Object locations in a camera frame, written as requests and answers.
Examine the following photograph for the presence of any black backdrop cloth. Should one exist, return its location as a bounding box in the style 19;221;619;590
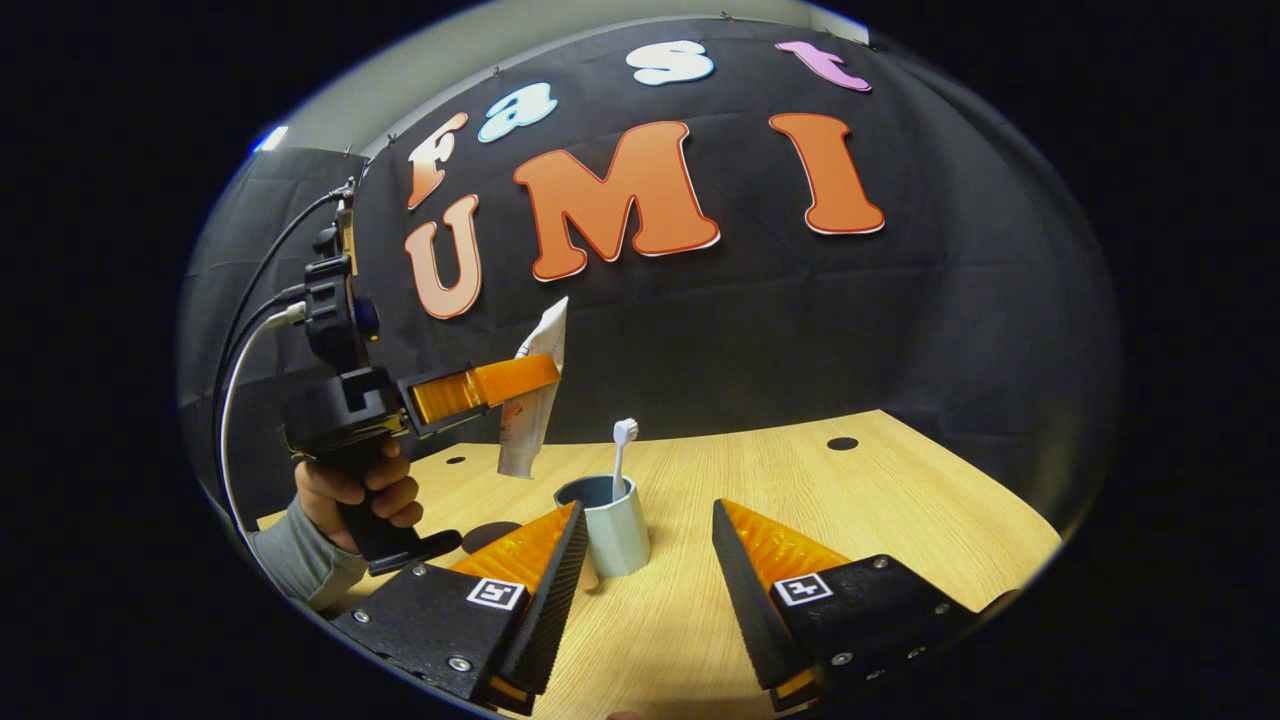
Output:
180;15;1121;531

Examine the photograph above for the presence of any white cable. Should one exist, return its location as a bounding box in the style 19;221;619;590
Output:
217;303;309;543

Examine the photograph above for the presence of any black cable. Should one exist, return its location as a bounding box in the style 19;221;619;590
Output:
210;183;353;486

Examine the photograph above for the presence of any dark round coaster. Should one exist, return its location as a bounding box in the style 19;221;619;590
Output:
461;521;523;556

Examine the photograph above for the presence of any white toothpaste tube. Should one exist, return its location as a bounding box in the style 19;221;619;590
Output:
497;296;569;481

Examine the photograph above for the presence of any white toothbrush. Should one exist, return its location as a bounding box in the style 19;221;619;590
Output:
610;418;640;501

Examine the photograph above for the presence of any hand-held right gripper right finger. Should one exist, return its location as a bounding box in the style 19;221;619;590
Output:
711;497;1017;713

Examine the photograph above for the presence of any wooden desktop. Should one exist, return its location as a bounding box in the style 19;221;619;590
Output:
255;408;1063;720

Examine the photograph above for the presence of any light blue cup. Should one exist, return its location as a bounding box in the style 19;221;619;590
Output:
553;474;652;579

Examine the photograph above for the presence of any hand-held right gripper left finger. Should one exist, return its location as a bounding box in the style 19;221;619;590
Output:
330;499;589;716

